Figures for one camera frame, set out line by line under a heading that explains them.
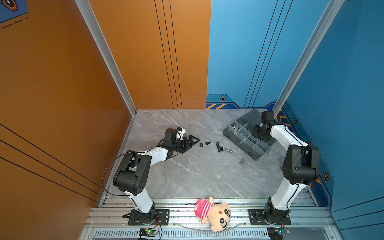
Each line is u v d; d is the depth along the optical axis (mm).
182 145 823
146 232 711
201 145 994
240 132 1040
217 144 994
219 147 992
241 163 914
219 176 870
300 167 490
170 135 742
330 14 713
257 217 725
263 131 728
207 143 1016
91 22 736
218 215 669
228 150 966
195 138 854
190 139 830
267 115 768
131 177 473
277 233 701
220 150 966
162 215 751
